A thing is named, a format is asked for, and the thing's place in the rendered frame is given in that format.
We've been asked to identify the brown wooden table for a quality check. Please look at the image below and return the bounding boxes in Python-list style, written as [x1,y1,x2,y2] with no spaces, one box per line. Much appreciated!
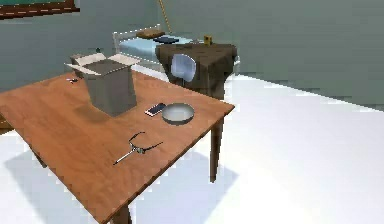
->
[0,68,236,224]

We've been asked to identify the open grey cardboard box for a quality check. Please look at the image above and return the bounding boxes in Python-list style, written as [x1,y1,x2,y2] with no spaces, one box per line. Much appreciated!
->
[64,52,141,118]

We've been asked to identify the white framed bed blue mattress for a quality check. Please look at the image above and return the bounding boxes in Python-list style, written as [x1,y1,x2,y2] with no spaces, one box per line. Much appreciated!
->
[112,23,241,76]

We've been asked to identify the brown wooden furniture piece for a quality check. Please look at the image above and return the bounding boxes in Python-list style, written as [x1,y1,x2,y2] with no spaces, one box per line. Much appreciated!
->
[0,113,15,136]

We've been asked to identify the pale blue oval object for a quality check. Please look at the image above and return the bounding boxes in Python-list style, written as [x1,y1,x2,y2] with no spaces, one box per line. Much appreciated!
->
[170,53,198,83]

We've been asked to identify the dark brown side table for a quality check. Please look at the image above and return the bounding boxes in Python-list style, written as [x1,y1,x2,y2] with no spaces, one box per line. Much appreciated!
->
[154,42,239,101]

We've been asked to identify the thin black and grey tool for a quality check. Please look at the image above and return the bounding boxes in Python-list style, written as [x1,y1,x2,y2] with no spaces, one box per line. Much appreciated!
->
[112,131,164,166]

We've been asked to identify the dark mobile phone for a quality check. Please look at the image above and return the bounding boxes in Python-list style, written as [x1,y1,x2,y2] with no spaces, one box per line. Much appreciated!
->
[144,102,167,118]

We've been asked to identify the thin yellow brown pole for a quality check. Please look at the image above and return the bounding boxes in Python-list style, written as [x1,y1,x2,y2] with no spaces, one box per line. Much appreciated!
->
[157,0,173,34]

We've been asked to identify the brown pillow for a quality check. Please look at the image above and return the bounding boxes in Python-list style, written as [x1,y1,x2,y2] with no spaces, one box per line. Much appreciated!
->
[135,28,166,39]

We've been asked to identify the grey round bowl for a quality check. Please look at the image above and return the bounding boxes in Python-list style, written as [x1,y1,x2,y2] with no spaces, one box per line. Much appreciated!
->
[161,102,196,126]

